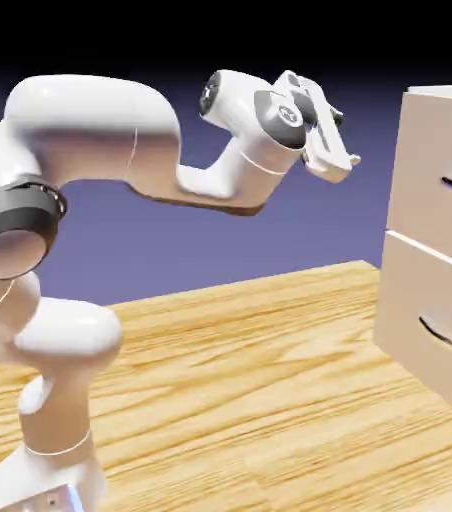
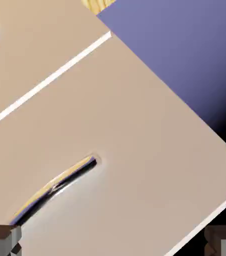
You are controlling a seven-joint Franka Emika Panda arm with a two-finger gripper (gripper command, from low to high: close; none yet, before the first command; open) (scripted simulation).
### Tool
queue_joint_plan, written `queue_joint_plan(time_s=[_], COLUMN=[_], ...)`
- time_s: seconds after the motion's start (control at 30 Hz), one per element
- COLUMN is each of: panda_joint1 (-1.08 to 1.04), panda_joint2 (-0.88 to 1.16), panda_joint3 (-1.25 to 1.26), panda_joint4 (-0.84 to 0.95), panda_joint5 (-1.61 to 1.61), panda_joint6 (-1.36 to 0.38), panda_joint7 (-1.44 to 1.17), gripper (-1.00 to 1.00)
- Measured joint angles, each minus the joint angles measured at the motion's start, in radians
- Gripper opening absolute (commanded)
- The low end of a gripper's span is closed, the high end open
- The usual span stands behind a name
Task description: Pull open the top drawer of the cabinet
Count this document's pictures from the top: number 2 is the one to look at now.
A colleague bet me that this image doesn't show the curved shiny metal handle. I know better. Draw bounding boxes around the curved shiny metal handle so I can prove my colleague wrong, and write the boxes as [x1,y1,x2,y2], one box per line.
[8,155,98,228]

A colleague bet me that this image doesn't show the beige drawer front with long handle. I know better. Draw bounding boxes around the beige drawer front with long handle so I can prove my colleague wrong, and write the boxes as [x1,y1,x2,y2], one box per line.
[0,35,226,256]

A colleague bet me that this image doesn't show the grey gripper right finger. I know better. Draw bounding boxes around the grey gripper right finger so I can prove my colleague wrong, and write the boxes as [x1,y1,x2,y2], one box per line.
[203,224,226,256]

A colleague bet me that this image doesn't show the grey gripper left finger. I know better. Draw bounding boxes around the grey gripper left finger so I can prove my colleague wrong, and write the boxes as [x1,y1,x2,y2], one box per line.
[0,224,23,256]

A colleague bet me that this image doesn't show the beige painted cabinet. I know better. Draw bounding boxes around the beige painted cabinet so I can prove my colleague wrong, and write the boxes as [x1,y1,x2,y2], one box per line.
[0,0,226,256]

